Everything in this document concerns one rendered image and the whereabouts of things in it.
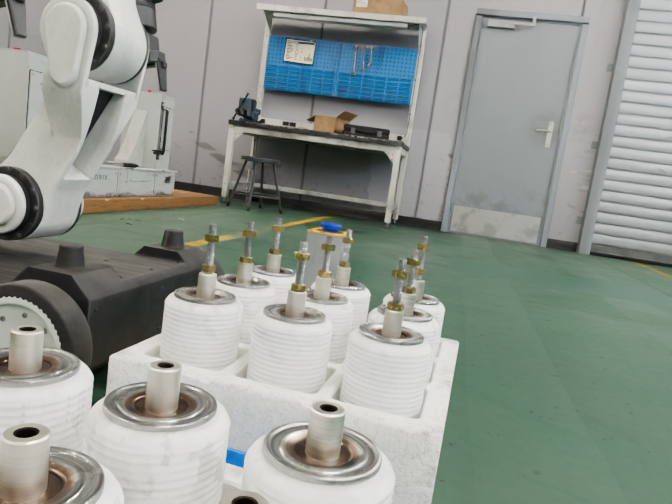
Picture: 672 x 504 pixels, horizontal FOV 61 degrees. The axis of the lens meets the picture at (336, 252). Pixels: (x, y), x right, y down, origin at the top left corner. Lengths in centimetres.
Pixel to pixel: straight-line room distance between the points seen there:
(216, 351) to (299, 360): 11
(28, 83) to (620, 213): 481
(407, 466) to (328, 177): 538
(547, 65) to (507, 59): 36
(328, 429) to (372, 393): 28
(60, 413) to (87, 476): 13
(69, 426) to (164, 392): 9
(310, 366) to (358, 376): 6
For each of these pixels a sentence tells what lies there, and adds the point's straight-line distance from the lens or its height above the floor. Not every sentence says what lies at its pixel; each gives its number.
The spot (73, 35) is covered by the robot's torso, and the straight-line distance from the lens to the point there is 115.
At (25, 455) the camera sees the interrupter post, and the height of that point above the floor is 27.
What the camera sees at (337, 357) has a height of 18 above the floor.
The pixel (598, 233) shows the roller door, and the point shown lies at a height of 21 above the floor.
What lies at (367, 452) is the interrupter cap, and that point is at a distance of 39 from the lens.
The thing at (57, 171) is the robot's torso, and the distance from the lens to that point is 121.
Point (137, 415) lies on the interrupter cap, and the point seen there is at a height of 25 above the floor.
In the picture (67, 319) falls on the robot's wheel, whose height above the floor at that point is 16.
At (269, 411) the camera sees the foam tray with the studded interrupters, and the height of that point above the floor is 16.
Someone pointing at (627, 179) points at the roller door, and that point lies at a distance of 590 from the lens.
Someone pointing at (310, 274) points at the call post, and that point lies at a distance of 108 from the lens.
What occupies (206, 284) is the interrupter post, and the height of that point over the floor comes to 27.
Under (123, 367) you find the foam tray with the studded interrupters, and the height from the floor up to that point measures 17.
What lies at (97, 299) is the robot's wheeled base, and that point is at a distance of 99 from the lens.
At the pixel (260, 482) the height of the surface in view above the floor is 24.
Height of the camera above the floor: 43
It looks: 8 degrees down
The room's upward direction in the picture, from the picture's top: 8 degrees clockwise
